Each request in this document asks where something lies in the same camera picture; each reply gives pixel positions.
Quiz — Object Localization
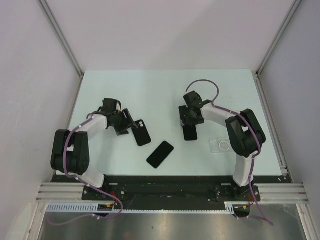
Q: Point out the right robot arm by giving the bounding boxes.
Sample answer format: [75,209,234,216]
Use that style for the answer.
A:
[178,103,266,201]

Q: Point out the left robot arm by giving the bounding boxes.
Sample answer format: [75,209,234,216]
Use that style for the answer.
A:
[50,108,138,200]

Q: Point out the black smartphone on table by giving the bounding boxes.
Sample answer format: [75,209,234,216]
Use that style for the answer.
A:
[146,141,175,169]

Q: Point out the right aluminium side rail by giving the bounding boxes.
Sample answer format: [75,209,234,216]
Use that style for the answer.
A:
[252,71,290,176]

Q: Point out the front aluminium frame rail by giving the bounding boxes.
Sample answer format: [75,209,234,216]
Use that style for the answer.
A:
[36,182,309,204]

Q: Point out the white slotted cable duct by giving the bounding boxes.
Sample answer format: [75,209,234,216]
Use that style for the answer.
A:
[46,201,254,215]

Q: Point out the aluminium frame post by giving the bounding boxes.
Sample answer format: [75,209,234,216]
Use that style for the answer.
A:
[255,0,304,78]
[36,0,84,80]

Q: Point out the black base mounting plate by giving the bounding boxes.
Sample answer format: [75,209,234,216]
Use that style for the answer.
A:
[50,174,292,211]

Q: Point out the left aluminium frame post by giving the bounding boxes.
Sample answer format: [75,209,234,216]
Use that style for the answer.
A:
[36,0,84,80]

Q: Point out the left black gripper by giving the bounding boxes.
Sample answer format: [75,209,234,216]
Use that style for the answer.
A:
[111,108,138,136]

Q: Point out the black smartphone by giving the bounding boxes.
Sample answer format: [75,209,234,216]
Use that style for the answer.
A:
[146,141,175,169]
[182,125,198,142]

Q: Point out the right aluminium frame post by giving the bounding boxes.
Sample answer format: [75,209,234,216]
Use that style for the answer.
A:
[255,0,304,78]

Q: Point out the clear phone case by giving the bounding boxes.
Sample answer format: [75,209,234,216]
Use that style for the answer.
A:
[209,138,233,154]

